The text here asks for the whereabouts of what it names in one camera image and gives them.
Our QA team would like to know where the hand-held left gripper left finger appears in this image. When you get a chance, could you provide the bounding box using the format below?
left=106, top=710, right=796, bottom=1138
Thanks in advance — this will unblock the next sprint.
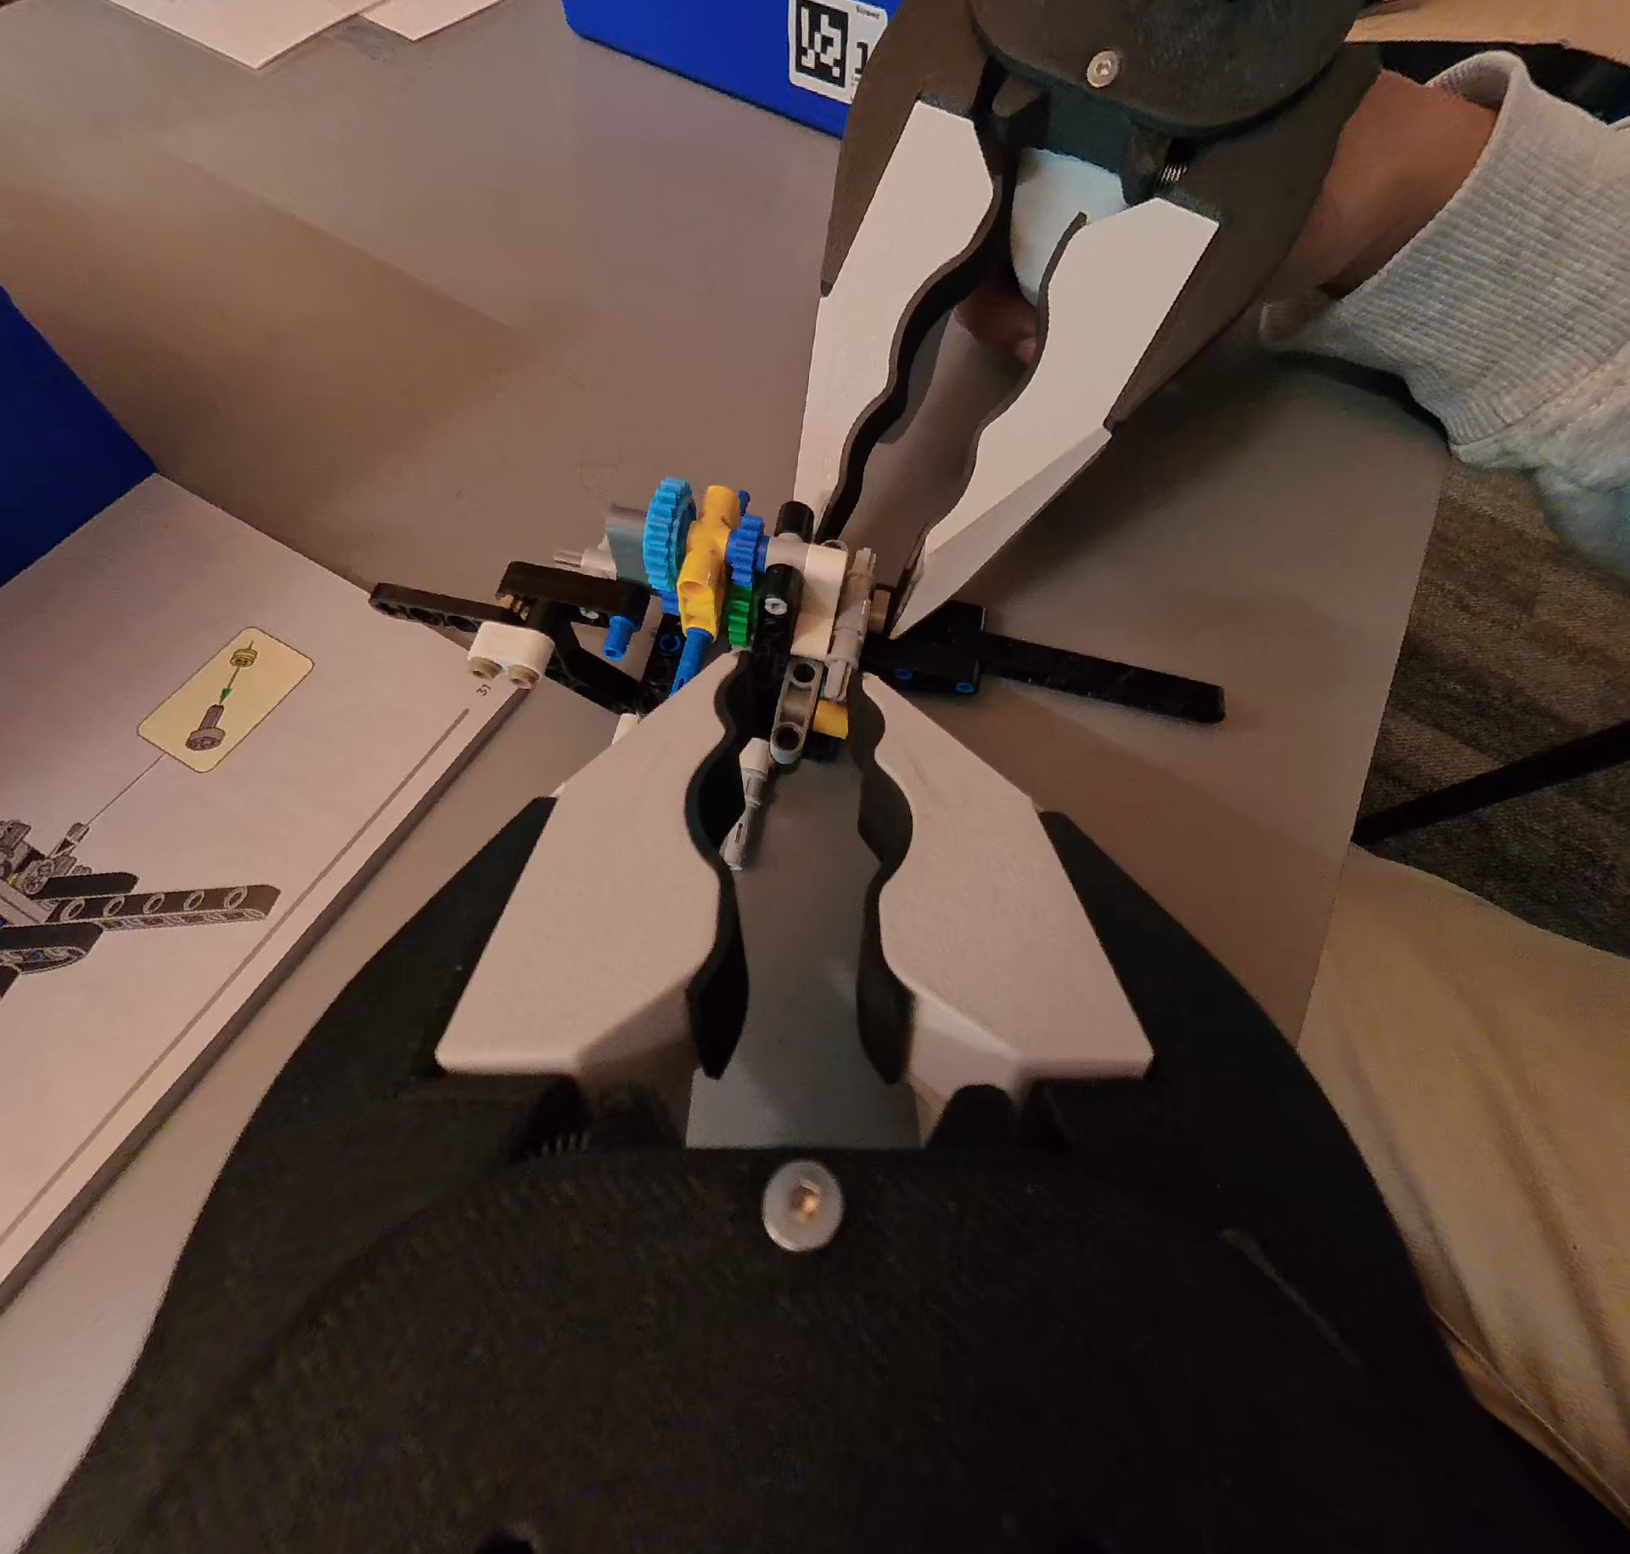
left=434, top=653, right=753, bottom=1086

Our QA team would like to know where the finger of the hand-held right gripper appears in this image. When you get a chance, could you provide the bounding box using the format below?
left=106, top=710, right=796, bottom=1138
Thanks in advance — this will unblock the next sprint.
left=790, top=95, right=1005, bottom=546
left=892, top=195, right=1233, bottom=641

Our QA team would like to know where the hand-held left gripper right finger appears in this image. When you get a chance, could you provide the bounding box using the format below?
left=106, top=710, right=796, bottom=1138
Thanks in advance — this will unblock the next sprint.
left=855, top=672, right=1157, bottom=1099

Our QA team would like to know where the multicoloured lego assembly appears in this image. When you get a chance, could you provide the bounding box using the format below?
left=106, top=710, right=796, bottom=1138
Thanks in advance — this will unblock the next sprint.
left=369, top=474, right=1229, bottom=875

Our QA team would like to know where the person's right forearm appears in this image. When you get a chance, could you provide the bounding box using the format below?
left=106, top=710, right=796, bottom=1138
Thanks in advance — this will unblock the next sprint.
left=1258, top=50, right=1630, bottom=565

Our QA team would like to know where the lego instruction booklet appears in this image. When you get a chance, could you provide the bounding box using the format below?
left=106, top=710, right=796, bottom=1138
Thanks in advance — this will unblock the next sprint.
left=0, top=474, right=531, bottom=1306

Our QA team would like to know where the person's right hand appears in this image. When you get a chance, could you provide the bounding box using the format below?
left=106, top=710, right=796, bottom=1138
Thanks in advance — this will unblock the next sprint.
left=956, top=66, right=1502, bottom=366

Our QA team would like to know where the black metal bar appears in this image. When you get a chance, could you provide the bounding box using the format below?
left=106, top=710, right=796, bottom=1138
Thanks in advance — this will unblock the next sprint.
left=1350, top=719, right=1630, bottom=850

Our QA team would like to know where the person's leg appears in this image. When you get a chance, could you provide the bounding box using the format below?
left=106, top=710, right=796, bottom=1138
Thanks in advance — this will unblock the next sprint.
left=1297, top=846, right=1630, bottom=1532

